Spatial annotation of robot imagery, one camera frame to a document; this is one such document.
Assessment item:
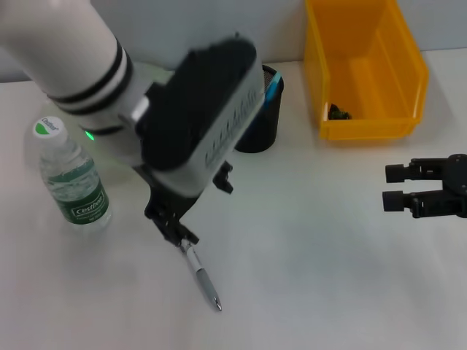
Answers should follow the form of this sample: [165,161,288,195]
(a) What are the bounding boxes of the blue scissors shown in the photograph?
[261,71,285,109]

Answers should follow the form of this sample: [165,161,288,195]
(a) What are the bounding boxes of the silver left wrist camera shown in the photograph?
[140,34,266,200]

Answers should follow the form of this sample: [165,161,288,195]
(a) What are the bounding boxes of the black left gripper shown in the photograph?
[132,163,235,248]

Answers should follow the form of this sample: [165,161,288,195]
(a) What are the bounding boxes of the black mesh pen cup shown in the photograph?
[235,64,285,154]

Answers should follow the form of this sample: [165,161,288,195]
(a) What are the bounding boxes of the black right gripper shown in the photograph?
[381,152,467,219]

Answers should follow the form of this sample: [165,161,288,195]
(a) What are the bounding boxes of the yellow plastic bin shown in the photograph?
[304,0,430,141]

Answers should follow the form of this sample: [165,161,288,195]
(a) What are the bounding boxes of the green glass fruit plate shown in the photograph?
[22,61,177,179]

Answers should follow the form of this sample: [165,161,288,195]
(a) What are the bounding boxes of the clear green-label water bottle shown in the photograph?
[31,115,112,230]

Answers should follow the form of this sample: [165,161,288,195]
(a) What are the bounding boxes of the green plastic wrapper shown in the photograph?
[328,103,354,120]

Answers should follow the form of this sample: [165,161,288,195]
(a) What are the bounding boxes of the grey ballpoint pen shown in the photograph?
[178,242,223,313]

